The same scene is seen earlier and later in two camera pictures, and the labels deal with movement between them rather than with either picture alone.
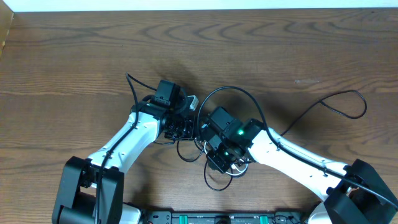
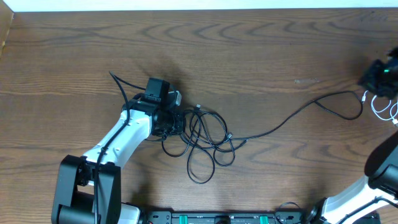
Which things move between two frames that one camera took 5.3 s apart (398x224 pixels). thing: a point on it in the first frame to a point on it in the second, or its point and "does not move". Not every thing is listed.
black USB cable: x=203 y=105 to x=320 y=104
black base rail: x=225 y=217 does not move
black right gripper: x=218 y=165 to x=366 y=79
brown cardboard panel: x=6 y=17 does not move
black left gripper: x=189 y=134 does not move
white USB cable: x=232 y=165 to x=395 y=121
